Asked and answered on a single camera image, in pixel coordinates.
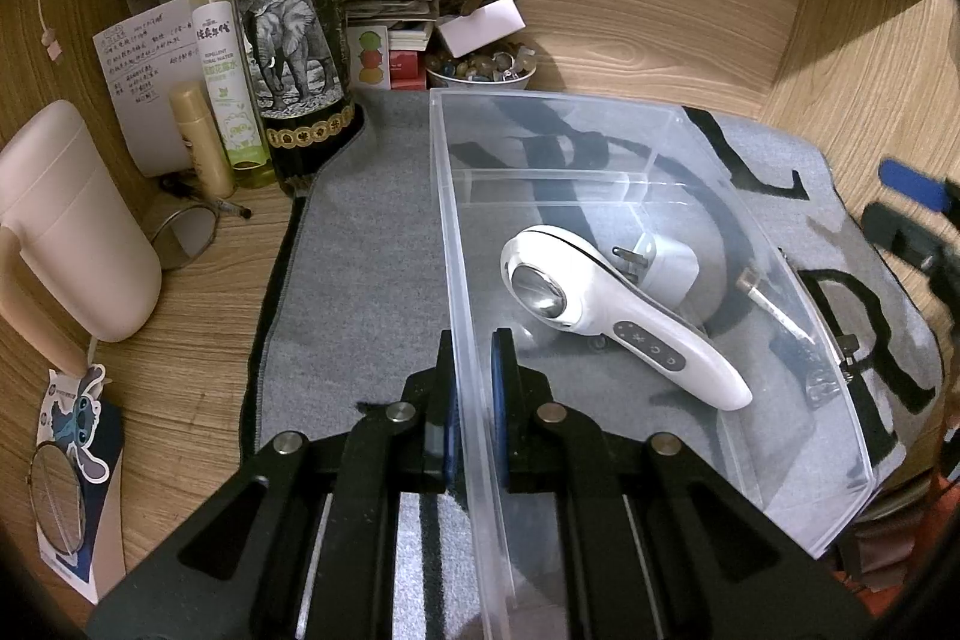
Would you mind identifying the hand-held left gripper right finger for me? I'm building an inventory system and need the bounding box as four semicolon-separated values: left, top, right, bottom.
489;329;877;640

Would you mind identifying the stack of papers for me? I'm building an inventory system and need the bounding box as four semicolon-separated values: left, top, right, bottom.
341;0;452;52

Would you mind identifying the black pen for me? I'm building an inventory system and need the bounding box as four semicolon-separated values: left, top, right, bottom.
159;175;254;220

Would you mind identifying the bowl of coloured stones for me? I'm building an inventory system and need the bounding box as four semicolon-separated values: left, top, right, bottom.
424;47;538;91

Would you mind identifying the clear plastic storage box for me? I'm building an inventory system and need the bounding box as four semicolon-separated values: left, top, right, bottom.
429;89;877;640

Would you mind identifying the white cardboard box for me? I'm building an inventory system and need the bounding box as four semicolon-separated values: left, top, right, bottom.
438;0;527;58

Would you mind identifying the dark wine bottle elephant label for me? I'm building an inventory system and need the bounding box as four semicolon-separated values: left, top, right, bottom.
226;0;355;199

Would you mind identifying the beige cosmetic tube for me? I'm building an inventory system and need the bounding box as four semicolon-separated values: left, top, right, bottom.
168;83;236;200

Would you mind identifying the small red box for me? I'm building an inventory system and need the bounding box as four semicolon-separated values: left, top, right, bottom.
388;47;427;88

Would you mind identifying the brown bag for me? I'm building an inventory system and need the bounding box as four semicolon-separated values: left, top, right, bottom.
834;407;960;592

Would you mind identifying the blue cartoon sticker card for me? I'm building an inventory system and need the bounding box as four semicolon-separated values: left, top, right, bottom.
34;364;127;605

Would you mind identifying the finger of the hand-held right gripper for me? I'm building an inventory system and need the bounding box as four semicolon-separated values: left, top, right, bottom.
880;158;952;211
862;201;940;271

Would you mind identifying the round wire-frame mirror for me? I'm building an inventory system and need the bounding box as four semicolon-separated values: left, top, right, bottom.
148;206;220;272

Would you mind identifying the handwritten white note paper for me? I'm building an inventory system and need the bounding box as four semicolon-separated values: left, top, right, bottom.
93;0;197;178

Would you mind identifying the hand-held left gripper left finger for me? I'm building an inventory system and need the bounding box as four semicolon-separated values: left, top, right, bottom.
86;329;460;640

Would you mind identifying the beige mug with handle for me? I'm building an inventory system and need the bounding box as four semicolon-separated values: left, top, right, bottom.
0;100;164;371

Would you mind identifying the white handheld massager device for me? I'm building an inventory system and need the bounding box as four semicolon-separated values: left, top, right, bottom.
500;225;753;412

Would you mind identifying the white plug adapter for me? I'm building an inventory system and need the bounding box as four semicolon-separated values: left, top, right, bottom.
611;233;700;305

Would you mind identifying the key bunch with black fob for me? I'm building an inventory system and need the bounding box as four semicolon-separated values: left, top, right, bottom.
739;267;861;405

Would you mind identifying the green spray bottle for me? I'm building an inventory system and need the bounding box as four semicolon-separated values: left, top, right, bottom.
187;0;277;190

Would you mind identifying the round glass lens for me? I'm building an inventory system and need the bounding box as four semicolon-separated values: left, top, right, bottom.
28;443;88;552

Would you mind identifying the grey mat with black letters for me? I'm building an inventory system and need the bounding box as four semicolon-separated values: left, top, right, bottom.
238;86;947;640

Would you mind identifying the traffic light print card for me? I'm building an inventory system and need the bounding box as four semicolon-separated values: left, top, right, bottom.
355;26;391;88

